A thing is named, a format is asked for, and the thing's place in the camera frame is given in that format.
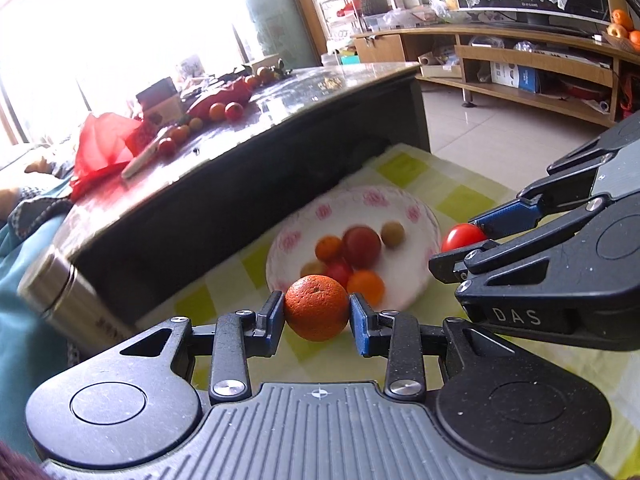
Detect red cherry tomato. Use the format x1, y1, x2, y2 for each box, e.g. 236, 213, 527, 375
442, 223, 487, 252

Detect large orange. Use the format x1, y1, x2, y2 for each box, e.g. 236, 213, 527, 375
284, 274, 349, 342

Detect white floral plate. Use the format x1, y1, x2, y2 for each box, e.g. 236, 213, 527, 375
266, 186, 440, 310

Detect small orange front plate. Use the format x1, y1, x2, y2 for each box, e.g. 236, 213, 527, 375
347, 270, 386, 307

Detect brown longan fruit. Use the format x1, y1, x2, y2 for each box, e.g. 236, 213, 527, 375
380, 221, 406, 249

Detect yellow checkered cloth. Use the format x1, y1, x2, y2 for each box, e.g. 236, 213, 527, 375
137, 145, 639, 479

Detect small red tomato plate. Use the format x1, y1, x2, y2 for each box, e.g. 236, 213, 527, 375
326, 259, 354, 288

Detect large red tomato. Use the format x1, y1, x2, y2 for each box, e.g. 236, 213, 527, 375
343, 226, 382, 269

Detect yellow fruit on plate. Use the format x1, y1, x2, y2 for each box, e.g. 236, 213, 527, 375
299, 260, 328, 278

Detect wooden tv stand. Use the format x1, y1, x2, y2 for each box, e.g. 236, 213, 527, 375
352, 24, 639, 127

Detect small orange on plate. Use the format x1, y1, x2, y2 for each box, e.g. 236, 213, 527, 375
314, 235, 343, 262

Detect blue white box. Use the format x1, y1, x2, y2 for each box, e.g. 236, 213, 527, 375
490, 62, 541, 93

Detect oranges in basket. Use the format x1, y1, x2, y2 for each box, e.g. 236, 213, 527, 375
606, 9, 640, 52

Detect dark coffee table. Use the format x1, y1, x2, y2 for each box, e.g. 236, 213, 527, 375
54, 63, 430, 324

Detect steel thermos bottle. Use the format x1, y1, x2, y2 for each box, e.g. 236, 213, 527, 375
17, 246, 137, 356

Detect red tomato by knife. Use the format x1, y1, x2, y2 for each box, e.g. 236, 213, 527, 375
157, 136, 178, 158

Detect red tomato on table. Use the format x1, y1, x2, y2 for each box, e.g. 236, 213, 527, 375
224, 102, 244, 122

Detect orange tomato on table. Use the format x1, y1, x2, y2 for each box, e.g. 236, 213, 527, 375
208, 103, 226, 122

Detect red plastic bag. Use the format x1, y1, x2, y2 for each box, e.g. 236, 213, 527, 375
70, 113, 143, 203

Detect brown cardboard box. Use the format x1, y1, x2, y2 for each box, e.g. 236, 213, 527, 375
136, 77, 183, 127

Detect white handled knife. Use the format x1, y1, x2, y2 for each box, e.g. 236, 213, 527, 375
120, 127, 175, 181

